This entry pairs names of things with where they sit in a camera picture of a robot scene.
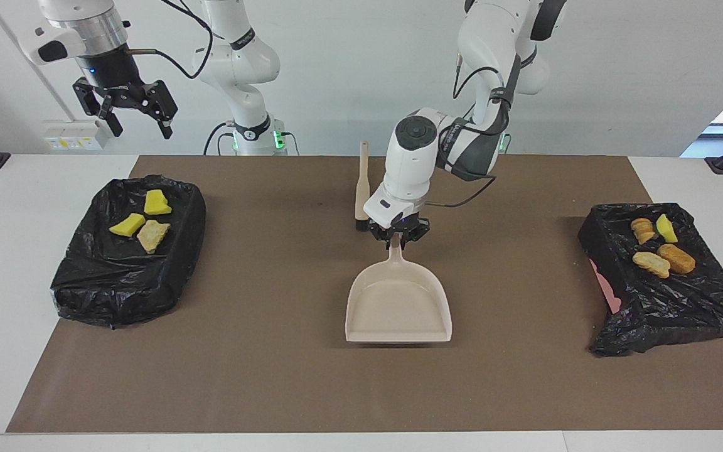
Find yellow sponge piece with notch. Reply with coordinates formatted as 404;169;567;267
655;214;678;244

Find large striped croissant piece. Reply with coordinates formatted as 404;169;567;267
136;220;171;254

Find large yellow sponge block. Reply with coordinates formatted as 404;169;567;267
144;190;173;216

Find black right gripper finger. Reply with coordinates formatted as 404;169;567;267
146;80;179;141
72;78;124;137

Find small yellow sponge wedge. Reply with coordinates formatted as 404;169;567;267
109;213;146;238

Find small orange striped croissant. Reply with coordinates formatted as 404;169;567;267
630;217;656;245

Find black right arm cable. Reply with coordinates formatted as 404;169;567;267
128;0;213;80

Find beige plastic dustpan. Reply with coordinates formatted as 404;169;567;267
345;235;453;343

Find brown paper table mat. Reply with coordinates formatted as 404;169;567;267
6;155;723;434

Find beige hand brush black bristles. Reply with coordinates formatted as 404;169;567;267
355;141;371;232

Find black trash bag over pink bin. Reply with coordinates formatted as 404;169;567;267
578;202;723;357

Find pale crumbly bread chunk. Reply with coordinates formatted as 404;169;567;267
632;251;671;279

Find brown round cookie piece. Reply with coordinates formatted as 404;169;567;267
657;244;696;274

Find black base power cable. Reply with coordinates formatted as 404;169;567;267
203;122;238;156

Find white wall socket box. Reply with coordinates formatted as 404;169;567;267
43;121;110;151

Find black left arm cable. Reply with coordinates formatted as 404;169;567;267
427;53;513;208

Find pink plastic bin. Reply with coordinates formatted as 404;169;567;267
589;259;623;315

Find black trash bag lined bin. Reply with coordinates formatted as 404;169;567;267
51;175;206;328

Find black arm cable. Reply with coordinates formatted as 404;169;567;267
427;53;513;208
128;0;213;80

